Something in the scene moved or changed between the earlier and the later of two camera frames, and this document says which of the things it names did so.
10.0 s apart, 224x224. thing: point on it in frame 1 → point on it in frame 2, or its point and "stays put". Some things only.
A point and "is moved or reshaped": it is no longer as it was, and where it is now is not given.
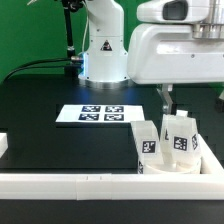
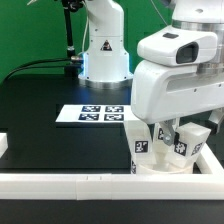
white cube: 182,113 is moved or reshaped
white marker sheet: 101,113 stays put
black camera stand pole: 72,5 stays put
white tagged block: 147,142 is moved or reshaped
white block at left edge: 3,144 stays put
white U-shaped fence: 206,185 stays put
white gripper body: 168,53 → 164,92
